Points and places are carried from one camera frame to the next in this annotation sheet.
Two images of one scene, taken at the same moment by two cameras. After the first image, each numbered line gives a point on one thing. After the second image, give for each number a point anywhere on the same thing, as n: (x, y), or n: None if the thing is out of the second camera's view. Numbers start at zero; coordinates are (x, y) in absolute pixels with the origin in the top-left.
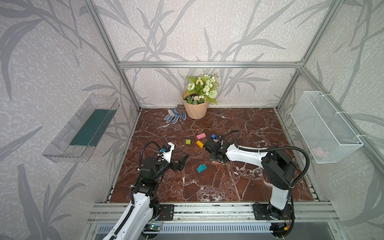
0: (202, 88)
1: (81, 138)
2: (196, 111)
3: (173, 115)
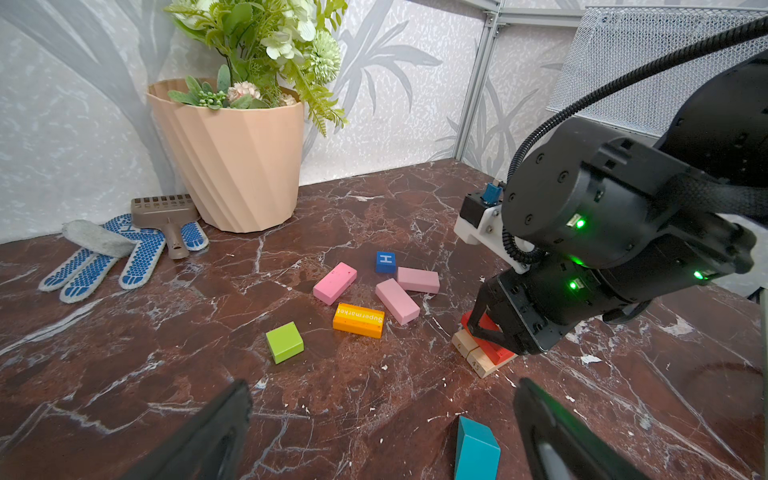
0: (277, 53)
1: None
2: (240, 167)
3: (97, 246)
